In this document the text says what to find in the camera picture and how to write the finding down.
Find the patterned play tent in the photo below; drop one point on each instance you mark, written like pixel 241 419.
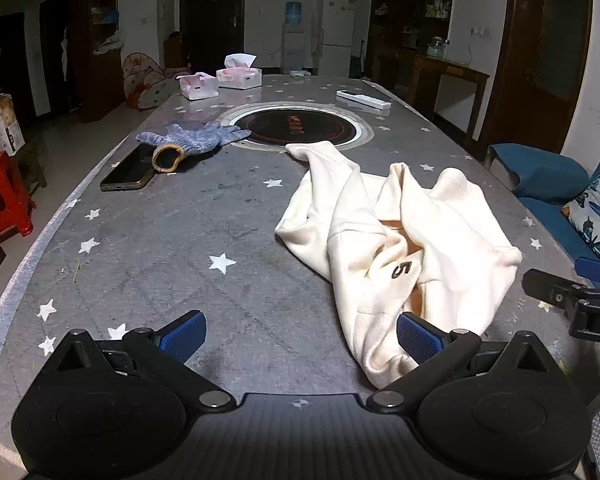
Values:
pixel 150 85

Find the grey knit work glove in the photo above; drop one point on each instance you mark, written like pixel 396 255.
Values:
pixel 195 137

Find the white remote control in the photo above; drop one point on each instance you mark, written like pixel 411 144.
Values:
pixel 362 99

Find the white water dispenser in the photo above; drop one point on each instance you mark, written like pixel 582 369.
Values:
pixel 295 47

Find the tall wooden shelf cabinet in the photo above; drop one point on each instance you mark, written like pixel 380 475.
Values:
pixel 410 5

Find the grey star-print tablecloth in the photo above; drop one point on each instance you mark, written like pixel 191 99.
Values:
pixel 180 240

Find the red plastic stool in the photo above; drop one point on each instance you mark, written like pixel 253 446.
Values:
pixel 0 200

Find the dark wooden glazed door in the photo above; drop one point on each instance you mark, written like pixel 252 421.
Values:
pixel 560 45

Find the round built-in induction cooktop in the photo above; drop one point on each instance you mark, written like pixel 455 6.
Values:
pixel 295 127

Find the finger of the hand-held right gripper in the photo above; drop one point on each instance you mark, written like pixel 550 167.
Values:
pixel 592 267
pixel 545 282

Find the dark wooden side table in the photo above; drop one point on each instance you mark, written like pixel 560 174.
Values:
pixel 450 72

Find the white refrigerator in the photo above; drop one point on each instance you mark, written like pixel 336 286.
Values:
pixel 336 35

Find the black smartphone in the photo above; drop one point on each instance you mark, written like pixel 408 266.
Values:
pixel 127 167

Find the printed paper bag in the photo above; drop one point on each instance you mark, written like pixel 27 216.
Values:
pixel 5 125

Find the dark entrance door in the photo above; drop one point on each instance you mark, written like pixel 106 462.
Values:
pixel 212 20

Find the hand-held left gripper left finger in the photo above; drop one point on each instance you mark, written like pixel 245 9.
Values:
pixel 182 335

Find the small green cloth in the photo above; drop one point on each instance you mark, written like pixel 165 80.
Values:
pixel 300 74

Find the cream sweatshirt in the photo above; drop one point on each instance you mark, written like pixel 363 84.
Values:
pixel 360 210

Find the blue sofa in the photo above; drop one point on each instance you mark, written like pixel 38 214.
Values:
pixel 545 170

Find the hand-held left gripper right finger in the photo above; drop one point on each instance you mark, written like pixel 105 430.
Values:
pixel 417 335

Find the white pink tissue box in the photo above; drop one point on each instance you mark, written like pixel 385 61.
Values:
pixel 197 87
pixel 237 77

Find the glass jar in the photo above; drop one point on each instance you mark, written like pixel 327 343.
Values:
pixel 437 47

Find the blue water bottle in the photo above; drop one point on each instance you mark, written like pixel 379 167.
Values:
pixel 293 12

